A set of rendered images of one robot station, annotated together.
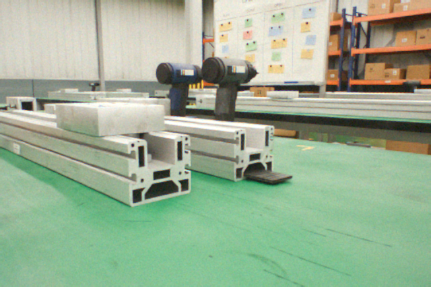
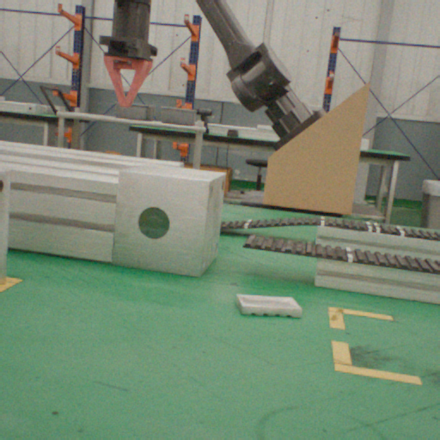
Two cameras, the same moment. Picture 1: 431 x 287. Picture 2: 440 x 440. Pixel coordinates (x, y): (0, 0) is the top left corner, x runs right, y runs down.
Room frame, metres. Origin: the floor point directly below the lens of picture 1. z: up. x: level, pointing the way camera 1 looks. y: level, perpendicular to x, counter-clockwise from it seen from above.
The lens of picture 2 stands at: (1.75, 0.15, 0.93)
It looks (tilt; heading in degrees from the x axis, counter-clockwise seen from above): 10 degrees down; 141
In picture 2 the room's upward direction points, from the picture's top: 6 degrees clockwise
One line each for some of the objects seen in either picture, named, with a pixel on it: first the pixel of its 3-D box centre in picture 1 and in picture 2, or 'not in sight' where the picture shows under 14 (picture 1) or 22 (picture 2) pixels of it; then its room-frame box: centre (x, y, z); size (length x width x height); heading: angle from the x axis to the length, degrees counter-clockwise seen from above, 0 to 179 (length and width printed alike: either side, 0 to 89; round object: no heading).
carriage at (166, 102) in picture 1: (133, 112); not in sight; (0.92, 0.20, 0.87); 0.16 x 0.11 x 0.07; 42
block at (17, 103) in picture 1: (21, 106); not in sight; (2.02, 1.03, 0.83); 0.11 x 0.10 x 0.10; 136
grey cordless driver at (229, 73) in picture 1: (235, 105); not in sight; (0.91, -0.05, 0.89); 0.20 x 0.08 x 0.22; 141
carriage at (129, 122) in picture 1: (108, 124); not in sight; (0.60, 0.17, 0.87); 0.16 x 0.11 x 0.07; 42
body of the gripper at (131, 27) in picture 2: not in sight; (131, 29); (0.91, 0.62, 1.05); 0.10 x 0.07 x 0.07; 132
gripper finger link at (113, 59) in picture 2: not in sight; (129, 77); (0.90, 0.63, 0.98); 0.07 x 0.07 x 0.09; 42
